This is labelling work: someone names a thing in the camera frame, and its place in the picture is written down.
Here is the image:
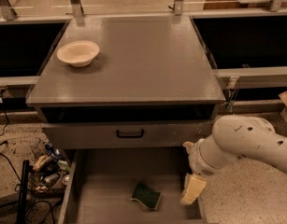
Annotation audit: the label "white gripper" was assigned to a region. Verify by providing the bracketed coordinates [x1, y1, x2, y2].
[180, 139, 217, 205]

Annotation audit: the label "green and yellow sponge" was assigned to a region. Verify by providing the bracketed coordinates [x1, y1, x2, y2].
[131, 182, 162, 211]

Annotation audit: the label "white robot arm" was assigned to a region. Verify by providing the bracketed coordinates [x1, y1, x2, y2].
[180, 115, 287, 205]

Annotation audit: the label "grey closed top drawer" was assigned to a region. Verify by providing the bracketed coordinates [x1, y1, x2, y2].
[42, 120, 211, 149]

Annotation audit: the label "grey open middle drawer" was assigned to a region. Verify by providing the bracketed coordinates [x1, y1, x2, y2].
[58, 147, 208, 224]

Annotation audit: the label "grey cabinet with counter top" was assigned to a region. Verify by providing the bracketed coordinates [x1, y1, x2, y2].
[25, 14, 226, 165]

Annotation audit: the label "cream foam pad on wrist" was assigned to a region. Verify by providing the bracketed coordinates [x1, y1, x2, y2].
[182, 141, 194, 154]

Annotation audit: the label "black drawer handle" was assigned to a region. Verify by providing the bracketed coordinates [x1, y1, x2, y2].
[116, 129, 145, 139]

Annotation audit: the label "metal rail frame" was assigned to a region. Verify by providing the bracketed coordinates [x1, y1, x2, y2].
[0, 0, 287, 110]

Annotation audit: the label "black stand post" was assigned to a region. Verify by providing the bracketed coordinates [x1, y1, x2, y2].
[16, 160, 30, 224]

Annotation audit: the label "black floor cables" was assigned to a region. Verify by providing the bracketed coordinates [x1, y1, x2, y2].
[0, 89, 62, 224]

